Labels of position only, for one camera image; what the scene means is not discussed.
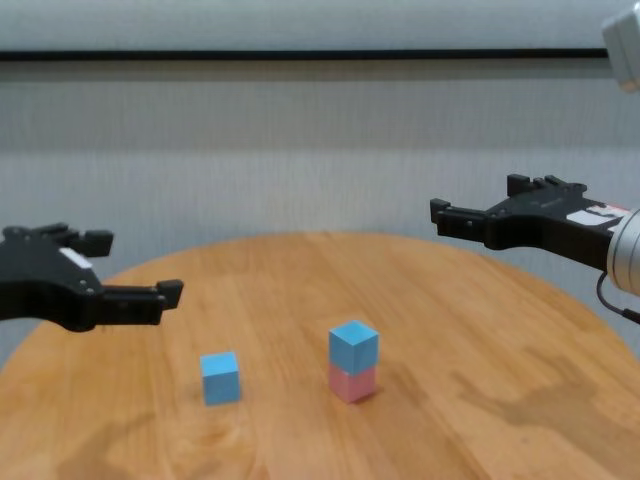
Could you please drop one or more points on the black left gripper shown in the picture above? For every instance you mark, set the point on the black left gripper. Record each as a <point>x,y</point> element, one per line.
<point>45,280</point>

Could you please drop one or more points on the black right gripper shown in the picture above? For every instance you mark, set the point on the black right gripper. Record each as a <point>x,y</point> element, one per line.
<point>545,222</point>

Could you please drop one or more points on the pink wooden cube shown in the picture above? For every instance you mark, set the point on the pink wooden cube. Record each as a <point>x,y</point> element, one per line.
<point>352,386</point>

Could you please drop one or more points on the black wall strip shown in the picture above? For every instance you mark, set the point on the black wall strip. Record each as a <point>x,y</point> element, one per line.
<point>300,54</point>

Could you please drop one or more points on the blue wooden cube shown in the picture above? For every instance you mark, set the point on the blue wooden cube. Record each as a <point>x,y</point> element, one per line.
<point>352,346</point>
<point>221,379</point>

